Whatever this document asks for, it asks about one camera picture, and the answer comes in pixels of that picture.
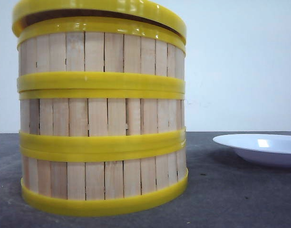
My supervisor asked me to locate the woven bamboo steamer lid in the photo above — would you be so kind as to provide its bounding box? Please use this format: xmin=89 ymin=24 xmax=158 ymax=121
xmin=12 ymin=0 xmax=186 ymax=38

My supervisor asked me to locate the white plate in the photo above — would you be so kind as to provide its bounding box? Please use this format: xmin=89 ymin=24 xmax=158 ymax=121
xmin=213 ymin=133 xmax=291 ymax=168

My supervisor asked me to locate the bamboo steamer basket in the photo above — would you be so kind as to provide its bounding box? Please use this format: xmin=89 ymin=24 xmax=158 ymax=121
xmin=19 ymin=98 xmax=185 ymax=162
xmin=17 ymin=17 xmax=185 ymax=100
xmin=19 ymin=140 xmax=189 ymax=217

